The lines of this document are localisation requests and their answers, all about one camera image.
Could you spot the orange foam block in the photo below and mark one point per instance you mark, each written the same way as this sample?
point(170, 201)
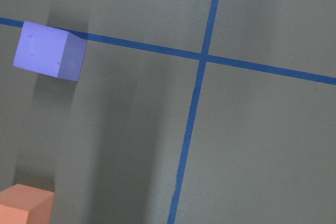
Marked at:
point(25, 204)

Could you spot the purple foam block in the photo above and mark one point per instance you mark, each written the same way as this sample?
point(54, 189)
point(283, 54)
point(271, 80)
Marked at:
point(50, 51)

